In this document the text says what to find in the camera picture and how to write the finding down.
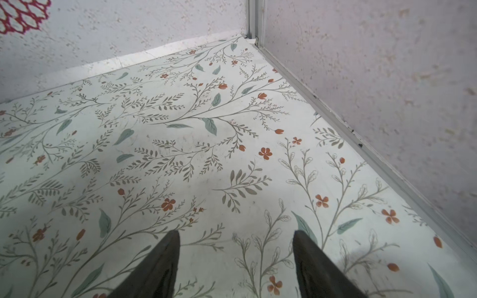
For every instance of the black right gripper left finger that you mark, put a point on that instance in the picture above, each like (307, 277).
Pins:
(155, 276)

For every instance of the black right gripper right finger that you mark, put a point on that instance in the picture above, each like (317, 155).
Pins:
(317, 275)

